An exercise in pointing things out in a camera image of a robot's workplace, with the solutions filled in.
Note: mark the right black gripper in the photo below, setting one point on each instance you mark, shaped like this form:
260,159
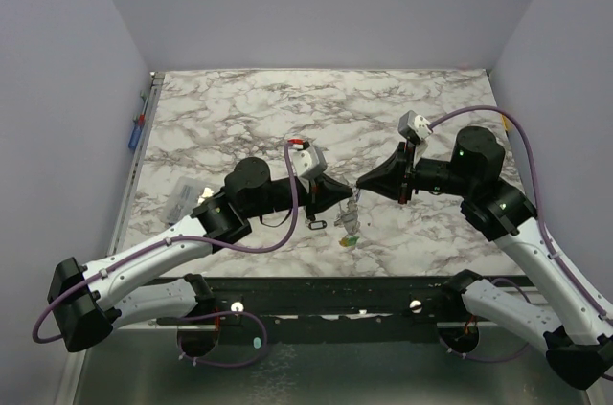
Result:
408,175

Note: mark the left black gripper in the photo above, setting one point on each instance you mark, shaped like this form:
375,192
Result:
323,193

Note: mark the steel key organizer plate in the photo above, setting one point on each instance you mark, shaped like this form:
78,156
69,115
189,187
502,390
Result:
348,218

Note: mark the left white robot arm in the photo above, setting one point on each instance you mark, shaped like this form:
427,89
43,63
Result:
89,301

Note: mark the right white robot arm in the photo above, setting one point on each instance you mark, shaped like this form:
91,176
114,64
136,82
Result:
573,334

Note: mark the clear plastic parts box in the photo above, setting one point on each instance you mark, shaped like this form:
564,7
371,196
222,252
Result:
187,194

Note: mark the black key ring tag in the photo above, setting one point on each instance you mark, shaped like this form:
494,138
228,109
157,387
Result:
317,225

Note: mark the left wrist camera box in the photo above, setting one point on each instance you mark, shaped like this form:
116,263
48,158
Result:
308,160

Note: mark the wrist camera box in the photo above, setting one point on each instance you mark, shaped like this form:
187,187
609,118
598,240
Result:
415,128
308,160

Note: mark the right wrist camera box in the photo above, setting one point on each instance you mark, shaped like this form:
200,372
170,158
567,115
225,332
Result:
415,128

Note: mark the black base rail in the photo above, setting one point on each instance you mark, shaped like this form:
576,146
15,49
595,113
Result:
335,310

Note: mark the blue red wall clamp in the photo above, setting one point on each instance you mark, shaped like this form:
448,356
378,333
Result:
138,123

